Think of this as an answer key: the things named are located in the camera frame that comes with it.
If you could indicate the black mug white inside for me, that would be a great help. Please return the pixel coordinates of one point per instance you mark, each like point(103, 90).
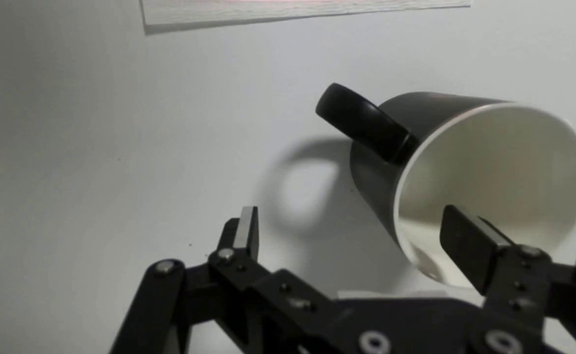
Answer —
point(497, 169)

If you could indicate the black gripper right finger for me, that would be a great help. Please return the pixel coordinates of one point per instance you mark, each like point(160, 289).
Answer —
point(516, 281)

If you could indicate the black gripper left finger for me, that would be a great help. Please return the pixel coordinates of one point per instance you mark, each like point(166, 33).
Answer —
point(249, 287)

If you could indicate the white paper towel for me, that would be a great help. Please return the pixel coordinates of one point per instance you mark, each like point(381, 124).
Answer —
point(268, 10)

